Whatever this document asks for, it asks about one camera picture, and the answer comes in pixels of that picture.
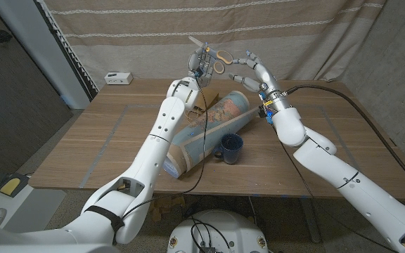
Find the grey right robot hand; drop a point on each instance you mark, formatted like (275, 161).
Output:
(264, 75)

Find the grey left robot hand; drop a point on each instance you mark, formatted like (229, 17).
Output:
(202, 66)

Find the grey orange scissors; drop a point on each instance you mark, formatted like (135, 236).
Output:
(212, 52)

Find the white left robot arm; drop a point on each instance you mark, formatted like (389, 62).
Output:
(153, 154)

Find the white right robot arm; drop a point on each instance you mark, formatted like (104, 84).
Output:
(346, 175)

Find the rolled world map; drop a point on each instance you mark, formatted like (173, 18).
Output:
(220, 119)

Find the brown paper bag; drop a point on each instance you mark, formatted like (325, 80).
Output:
(210, 98)

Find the dark blue mug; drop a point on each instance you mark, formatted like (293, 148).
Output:
(231, 149)

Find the white power strip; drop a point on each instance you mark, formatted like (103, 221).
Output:
(118, 78)

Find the beige striped curtain backdrop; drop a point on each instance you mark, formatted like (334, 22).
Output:
(118, 45)

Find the black triangle-patterned trim strip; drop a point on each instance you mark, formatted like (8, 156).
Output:
(69, 52)

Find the cardboard scraps pile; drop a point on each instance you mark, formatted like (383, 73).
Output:
(167, 205)

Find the white table leg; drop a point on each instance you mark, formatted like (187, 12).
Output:
(309, 221)

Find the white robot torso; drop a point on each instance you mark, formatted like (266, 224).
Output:
(220, 228)

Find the dark textured door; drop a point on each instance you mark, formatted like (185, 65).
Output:
(9, 105)

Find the white door frame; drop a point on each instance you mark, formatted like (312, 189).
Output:
(37, 45)

